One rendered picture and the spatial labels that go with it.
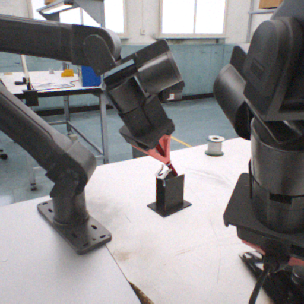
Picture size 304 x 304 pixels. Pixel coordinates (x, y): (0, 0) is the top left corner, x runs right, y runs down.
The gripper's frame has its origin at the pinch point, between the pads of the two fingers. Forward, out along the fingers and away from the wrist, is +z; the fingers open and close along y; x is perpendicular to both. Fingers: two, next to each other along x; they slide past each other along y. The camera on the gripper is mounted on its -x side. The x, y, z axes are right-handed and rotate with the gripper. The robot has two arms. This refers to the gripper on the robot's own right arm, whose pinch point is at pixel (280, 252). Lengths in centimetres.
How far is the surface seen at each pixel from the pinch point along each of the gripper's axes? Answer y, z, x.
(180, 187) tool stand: 22.5, 14.2, -14.6
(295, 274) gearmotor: -1.7, 10.3, -2.8
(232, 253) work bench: 8.1, 14.8, -4.7
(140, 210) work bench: 29.0, 15.7, -7.2
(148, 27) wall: 280, 145, -388
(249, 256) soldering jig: 5.2, 13.6, -4.7
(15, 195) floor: 189, 111, -34
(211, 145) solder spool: 28, 30, -44
